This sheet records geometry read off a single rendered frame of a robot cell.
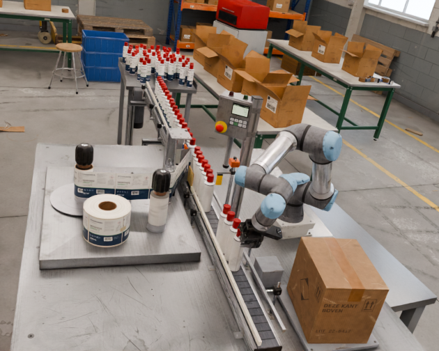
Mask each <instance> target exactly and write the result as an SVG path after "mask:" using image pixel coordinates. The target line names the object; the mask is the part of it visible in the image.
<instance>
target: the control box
mask: <svg viewBox="0 0 439 351"><path fill-rule="evenodd" d="M229 92H230V91H224V92H223V93H222V94H220V95H219V103H218V108H217V115H216V121H215V129H214V132H216V133H218V134H223V135H226V136H229V137H233V138H237V139H241V140H243V141H246V138H247V133H248V132H247V131H248V127H249V120H250V116H251V113H252V109H253V108H252V106H253V104H252V102H251V101H250V99H251V96H248V101H246V100H243V97H244V95H243V94H239V93H234V97H229ZM233 102H235V103H238V104H243V105H246V106H249V107H250V109H249V115H248V118H245V117H242V116H237V115H234V114H231V110H232V106H233ZM230 117H234V118H239V119H241V120H246V121H248V123H247V129H244V128H241V127H236V126H234V125H229V119H230ZM218 124H221V125H223V126H224V130H223V131H222V132H218V131H217V130H216V126H217V125H218Z"/></svg>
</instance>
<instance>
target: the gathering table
mask: <svg viewBox="0 0 439 351"><path fill-rule="evenodd" d="M122 62H123V57H119V58H118V66H119V70H120V72H121V87H120V100H119V112H118V135H117V144H118V145H120V144H121V137H122V126H123V104H124V93H125V89H126V90H128V104H130V101H132V90H133V88H134V87H136V88H141V85H142V84H140V81H137V73H135V75H129V74H130V73H129V72H126V71H125V64H122ZM156 81H157V80H156V79H155V76H154V75H151V81H150V83H149V85H150V87H151V88H155V82H156ZM163 81H164V83H165V85H166V86H167V88H168V91H169V92H171V94H172V96H171V98H173V99H174V101H176V93H187V97H186V103H185V114H184V119H185V123H187V127H188V122H189V116H190V106H191V101H192V94H197V86H198V85H197V83H196V82H195V80H193V82H192V88H187V87H186V84H187V83H186V84H185V85H184V86H179V85H178V83H179V81H178V80H176V78H175V80H173V82H168V81H167V80H163ZM127 142H128V115H126V126H125V146H126V145H127Z"/></svg>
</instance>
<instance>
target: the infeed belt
mask: <svg viewBox="0 0 439 351"><path fill-rule="evenodd" d="M186 183H187V186H188V187H189V190H190V184H189V182H188V181H186ZM190 192H191V190H190ZM191 194H192V192H191ZM205 214H206V217H207V219H208V222H209V224H210V226H211V228H212V230H213V232H214V235H215V237H216V234H217V227H218V223H219V219H218V217H217V215H216V213H215V211H214V209H213V206H212V204H211V207H210V212H208V213H205ZM200 215H201V214H200ZM201 218H202V220H203V217H202V216H201ZM203 223H204V225H205V227H206V224H205V222H204V220H203ZM206 230H207V232H208V229H207V227H206ZM208 234H209V237H210V239H211V242H212V243H213V241H212V238H211V236H210V233H209V232H208ZM213 246H214V248H215V245H214V243H213ZM215 251H216V253H217V256H218V258H219V261H220V262H221V259H220V257H219V254H218V252H217V250H216V248H215ZM221 265H222V267H223V270H224V272H225V275H226V277H227V279H228V281H229V278H228V276H227V273H226V271H225V269H224V266H223V264H222V262H221ZM231 273H232V275H233V278H234V280H235V282H236V285H237V287H238V289H239V291H240V294H241V296H242V298H243V300H244V303H245V305H246V307H247V310H248V311H249V314H250V316H251V318H252V321H253V323H254V325H255V327H256V330H257V332H258V334H259V336H260V338H261V341H262V343H261V345H260V346H258V345H257V343H256V341H255V338H254V336H253V333H252V331H251V329H250V327H249V324H248V322H247V319H246V317H245V314H244V313H243V311H242V308H241V306H240V303H239V301H238V298H237V297H236V294H235V292H234V290H233V287H232V285H231V282H230V281H229V284H230V286H231V289H232V291H233V294H234V295H235V298H236V300H237V303H238V305H239V307H240V310H241V312H242V314H243V317H244V319H245V322H246V323H247V326H248V328H249V331H250V333H251V335H252V338H253V340H254V342H255V345H256V347H257V349H258V350H260V349H267V348H278V347H279V344H278V342H277V339H276V338H275V335H274V334H273V332H272V330H271V328H270V325H269V323H268V321H267V319H266V317H265V315H264V313H263V311H262V308H261V306H260V304H259V302H258V300H257V298H256V296H255V294H254V291H253V290H252V287H251V286H250V284H249V281H248V280H247V277H246V276H245V273H244V271H243V269H242V267H241V266H240V269H239V271H238V272H231Z"/></svg>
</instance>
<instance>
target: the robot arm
mask: <svg viewBox="0 0 439 351"><path fill-rule="evenodd" d="M341 147H342V137H341V135H340V134H338V133H336V132H333V131H329V130H325V129H323V128H319V127H316V126H313V125H309V124H306V123H299V124H295V125H291V126H289V127H286V128H284V129H283V130H282V131H281V132H280V133H279V134H278V135H277V136H276V138H275V141H274V142H273V143H272V144H271V145H270V146H269V147H268V148H267V149H266V150H265V151H264V152H263V153H262V154H261V155H260V156H259V157H258V158H257V159H256V160H255V161H254V162H253V163H252V164H251V165H250V166H249V167H247V166H239V167H238V169H237V171H236V174H235V177H234V181H235V183H236V184H237V185H239V186H241V187H243V188H247V189H250V190H252V191H254V192H258V193H260V194H262V195H265V196H266V197H265V198H264V199H263V201H262V203H261V205H260V206H259V208H258V209H257V211H256V212H255V213H254V215H253V216H252V218H251V219H246V220H245V221H244V222H240V224H239V225H238V227H237V228H239V229H240V236H239V237H238V239H240V242H241V243H240V247H247V248H248V249H255V248H259V247H260V245H261V243H262V241H263V236H266V237H269V238H272V239H274V240H279V239H282V230H281V228H280V227H277V226H273V224H274V223H275V221H276V220H277V219H280V220H282V221H285V222H287V223H292V224H296V223H300V222H301V221H302V220H303V218H304V209H303V203H305V204H307V205H310V206H313V207H315V208H318V209H320V210H324V211H326V212H328V211H330V210H331V208H332V206H333V204H334V202H335V199H336V197H337V194H338V190H336V189H334V186H333V184H332V183H331V178H332V162H333V161H335V160H337V158H338V157H339V155H340V152H341ZM294 150H300V151H302V152H305V153H309V158H310V160H311V161H312V181H310V178H309V176H308V175H306V174H303V173H290V174H281V175H280V176H279V177H278V178H276V177H274V176H271V175H269V174H270V173H271V172H272V171H273V170H274V168H275V167H276V166H277V165H278V164H279V163H280V162H281V161H282V160H283V159H284V158H285V156H286V155H287V154H288V153H291V152H293V151H294ZM240 225H241V226H240Z"/></svg>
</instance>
